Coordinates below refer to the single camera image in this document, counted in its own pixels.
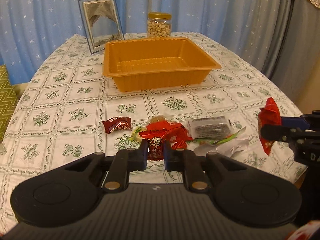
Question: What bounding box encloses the red wrapper candy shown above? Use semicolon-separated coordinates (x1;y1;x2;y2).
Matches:
258;97;281;155

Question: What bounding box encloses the dark red candy packet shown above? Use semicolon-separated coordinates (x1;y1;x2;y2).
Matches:
102;116;131;134

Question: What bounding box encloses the silver green snack wrapper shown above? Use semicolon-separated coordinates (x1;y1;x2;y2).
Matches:
193;127;249;157

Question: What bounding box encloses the red cartoon snack packet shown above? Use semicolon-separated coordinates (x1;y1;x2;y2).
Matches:
139;129;167;161

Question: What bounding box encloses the beige pastry clear wrapper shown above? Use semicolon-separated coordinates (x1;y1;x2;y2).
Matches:
129;116;169;143

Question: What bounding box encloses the green floral tablecloth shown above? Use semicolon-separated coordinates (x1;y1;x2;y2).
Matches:
1;33;306;232

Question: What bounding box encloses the orange plastic tray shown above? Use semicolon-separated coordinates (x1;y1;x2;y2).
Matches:
103;37;221;93

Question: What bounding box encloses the green zigzag cushion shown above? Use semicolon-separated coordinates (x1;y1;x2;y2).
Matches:
0;65;18;142

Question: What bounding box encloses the cashew jar gold lid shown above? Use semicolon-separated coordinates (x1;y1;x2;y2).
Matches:
147;12;172;38

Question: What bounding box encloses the blue framed sand picture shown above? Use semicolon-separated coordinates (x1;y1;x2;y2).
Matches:
78;0;124;54

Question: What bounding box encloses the blue star curtain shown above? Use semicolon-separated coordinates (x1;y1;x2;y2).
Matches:
1;0;291;84

